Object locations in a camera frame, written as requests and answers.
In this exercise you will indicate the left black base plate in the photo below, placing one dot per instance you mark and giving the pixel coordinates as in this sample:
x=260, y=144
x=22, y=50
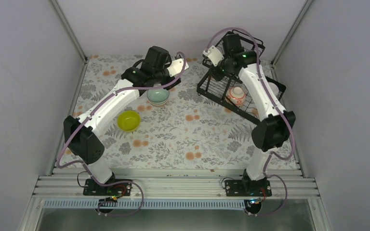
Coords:
x=107, y=188

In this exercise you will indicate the pale green bowl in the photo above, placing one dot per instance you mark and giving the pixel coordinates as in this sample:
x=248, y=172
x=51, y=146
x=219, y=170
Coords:
x=158, y=95

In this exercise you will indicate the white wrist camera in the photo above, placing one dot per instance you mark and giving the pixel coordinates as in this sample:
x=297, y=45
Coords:
x=176, y=67
x=214, y=55

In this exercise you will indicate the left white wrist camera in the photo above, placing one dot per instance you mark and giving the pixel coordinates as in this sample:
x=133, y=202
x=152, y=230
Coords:
x=176, y=67

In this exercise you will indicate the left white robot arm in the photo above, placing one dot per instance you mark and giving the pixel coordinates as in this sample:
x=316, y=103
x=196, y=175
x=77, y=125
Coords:
x=157, y=70

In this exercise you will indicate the black wire dish rack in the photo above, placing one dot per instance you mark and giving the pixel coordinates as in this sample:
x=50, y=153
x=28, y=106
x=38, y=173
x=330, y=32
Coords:
x=216, y=90

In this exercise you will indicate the yellow-green bowl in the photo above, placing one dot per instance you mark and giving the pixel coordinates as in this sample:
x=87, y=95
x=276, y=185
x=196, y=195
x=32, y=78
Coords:
x=128, y=121

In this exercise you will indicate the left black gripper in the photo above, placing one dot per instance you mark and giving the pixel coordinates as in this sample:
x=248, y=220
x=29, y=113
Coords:
x=173, y=85

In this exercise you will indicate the aluminium mounting rail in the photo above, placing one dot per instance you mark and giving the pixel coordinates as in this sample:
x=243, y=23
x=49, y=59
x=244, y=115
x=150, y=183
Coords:
x=179, y=189

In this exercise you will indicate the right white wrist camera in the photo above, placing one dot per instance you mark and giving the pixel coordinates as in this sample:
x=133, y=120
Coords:
x=214, y=55

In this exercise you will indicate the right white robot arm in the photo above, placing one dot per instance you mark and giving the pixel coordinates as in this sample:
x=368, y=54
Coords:
x=273, y=135

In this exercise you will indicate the beige patterned bowl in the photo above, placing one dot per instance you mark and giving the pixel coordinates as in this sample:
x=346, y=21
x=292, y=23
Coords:
x=158, y=104

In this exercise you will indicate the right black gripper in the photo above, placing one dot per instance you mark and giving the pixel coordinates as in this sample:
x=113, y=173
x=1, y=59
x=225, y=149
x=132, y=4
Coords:
x=218, y=76

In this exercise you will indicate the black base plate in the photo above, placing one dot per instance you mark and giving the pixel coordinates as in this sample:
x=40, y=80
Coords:
x=107, y=188
x=236, y=188

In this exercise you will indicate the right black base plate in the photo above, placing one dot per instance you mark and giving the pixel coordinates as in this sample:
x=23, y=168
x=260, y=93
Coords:
x=236, y=188

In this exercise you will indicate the red white patterned bowl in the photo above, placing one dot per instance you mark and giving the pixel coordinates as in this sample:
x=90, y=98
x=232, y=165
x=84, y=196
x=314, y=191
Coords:
x=236, y=95

